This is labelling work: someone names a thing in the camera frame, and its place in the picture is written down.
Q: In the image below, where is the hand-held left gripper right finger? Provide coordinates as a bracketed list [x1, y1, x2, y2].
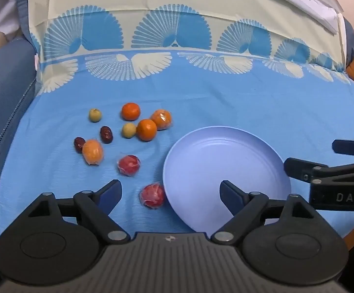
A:
[210, 180, 315, 246]

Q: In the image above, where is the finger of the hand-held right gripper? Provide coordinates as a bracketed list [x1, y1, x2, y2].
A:
[332, 139, 354, 159]
[284, 158, 354, 185]

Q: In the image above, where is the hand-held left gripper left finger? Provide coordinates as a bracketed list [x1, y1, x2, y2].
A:
[27, 179, 132, 245]

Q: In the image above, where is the plastic-wrapped red apple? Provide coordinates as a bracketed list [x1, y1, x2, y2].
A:
[139, 182, 166, 210]
[116, 154, 142, 178]

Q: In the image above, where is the light blue plate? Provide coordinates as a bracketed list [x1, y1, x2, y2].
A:
[163, 126, 292, 232]

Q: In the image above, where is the plastic-wrapped orange mandarin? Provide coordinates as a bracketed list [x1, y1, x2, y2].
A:
[150, 109, 173, 131]
[82, 139, 105, 167]

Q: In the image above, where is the green jujube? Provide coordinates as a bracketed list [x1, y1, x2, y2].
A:
[122, 123, 137, 139]
[88, 108, 102, 123]

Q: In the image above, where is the bare orange mandarin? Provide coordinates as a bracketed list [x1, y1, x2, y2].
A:
[121, 102, 141, 121]
[136, 119, 158, 142]

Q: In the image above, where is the blue fan-print blanket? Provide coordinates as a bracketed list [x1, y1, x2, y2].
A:
[0, 0, 354, 269]

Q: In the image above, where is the blue zippered sofa cushion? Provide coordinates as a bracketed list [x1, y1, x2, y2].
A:
[0, 0, 43, 269]

